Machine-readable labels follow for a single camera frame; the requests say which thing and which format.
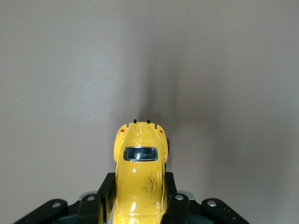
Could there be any yellow beetle toy car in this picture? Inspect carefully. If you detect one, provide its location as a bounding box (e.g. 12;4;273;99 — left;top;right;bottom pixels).
113;119;171;224

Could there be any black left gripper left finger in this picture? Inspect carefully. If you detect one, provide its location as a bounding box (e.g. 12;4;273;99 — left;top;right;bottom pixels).
13;172;117;224

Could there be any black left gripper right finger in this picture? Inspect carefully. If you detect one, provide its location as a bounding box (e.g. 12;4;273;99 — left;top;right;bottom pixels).
160;172;250;224

